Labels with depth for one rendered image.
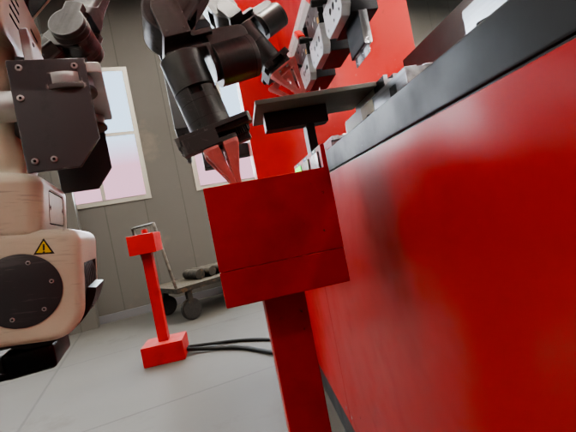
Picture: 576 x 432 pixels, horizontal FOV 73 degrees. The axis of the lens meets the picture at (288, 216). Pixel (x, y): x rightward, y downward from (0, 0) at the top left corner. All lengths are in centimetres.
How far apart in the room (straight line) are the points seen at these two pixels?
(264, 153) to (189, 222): 280
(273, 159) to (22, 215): 126
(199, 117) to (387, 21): 164
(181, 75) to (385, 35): 159
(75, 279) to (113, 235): 380
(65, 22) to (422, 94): 81
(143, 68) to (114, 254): 204
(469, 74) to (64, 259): 57
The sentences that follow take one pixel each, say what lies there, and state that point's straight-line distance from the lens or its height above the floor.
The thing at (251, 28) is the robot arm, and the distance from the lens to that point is 95.
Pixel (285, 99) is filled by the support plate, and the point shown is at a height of 99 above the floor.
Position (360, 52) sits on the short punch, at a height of 110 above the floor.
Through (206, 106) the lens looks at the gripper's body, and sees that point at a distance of 53.
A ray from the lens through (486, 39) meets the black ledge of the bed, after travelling 35.
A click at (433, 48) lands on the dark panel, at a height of 128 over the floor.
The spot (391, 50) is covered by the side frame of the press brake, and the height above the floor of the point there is 141.
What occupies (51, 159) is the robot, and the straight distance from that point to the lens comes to 65.
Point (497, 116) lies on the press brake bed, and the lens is 34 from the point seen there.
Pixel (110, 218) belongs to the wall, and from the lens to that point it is 446.
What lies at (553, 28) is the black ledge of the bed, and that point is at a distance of 30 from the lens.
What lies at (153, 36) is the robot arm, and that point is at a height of 102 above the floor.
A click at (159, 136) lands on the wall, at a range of 459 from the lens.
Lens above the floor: 76
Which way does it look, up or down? 1 degrees down
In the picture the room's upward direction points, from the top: 11 degrees counter-clockwise
